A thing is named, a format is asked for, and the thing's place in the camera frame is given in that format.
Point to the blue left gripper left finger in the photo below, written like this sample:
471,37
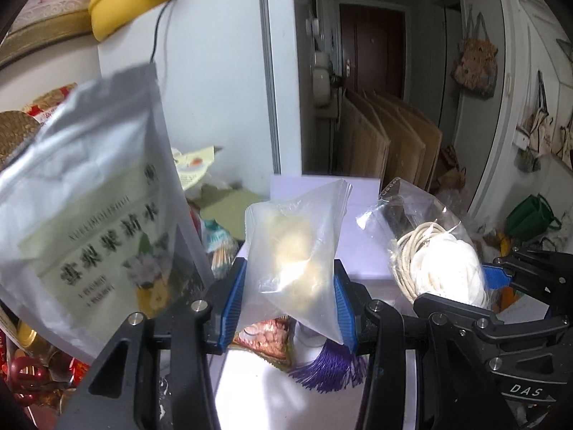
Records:
232,309

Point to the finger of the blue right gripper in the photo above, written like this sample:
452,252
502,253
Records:
495,277

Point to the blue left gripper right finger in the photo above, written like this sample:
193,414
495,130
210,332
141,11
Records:
345,305

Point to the cereal snack bag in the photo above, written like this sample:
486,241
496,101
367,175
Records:
270,340

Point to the clear bag with yellow item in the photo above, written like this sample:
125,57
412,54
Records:
290,261

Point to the purple sachet with tassel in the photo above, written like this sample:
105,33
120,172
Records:
334,369

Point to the green bag on floor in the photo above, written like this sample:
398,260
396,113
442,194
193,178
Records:
533,217

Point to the hanging canvas tote bags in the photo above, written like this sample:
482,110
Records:
544,135

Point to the brown cardboard sheets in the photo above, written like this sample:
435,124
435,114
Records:
380,136

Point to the silver tea pouch bag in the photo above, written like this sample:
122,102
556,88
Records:
94,222

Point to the hanging patterned tote bag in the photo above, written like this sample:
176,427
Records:
475,68

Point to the dark wooden door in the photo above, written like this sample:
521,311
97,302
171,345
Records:
373,48

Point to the white refrigerator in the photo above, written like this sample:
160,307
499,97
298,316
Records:
234,75

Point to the round woven straw mat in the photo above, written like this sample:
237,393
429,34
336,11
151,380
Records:
15,128

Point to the gold framed flower picture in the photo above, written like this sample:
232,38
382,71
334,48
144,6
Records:
43,23

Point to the red handled scissors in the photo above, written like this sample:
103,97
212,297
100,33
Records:
32,383

